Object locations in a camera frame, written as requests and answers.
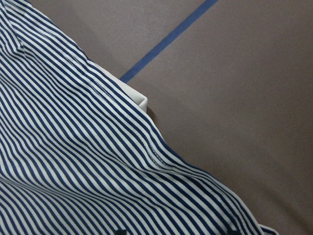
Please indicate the navy white striped polo shirt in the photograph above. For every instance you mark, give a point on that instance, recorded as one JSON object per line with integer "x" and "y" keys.
{"x": 79, "y": 157}

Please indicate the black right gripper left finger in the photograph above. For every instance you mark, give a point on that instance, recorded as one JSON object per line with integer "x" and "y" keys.
{"x": 120, "y": 232}

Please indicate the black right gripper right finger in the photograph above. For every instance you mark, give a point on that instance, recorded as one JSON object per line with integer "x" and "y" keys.
{"x": 232, "y": 232}

